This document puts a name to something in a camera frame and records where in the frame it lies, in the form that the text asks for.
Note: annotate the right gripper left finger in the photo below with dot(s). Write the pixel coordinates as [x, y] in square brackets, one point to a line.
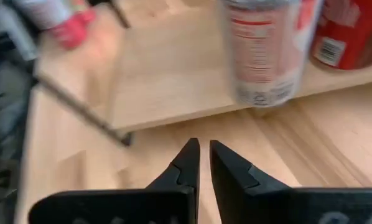
[120, 208]

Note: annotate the silver can with red lettering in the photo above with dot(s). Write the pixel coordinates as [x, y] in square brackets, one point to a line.
[260, 56]

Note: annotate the red cola can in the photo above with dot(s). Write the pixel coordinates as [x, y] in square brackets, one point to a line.
[360, 25]

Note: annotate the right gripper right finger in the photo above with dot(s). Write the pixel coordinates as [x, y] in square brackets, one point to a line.
[298, 208]

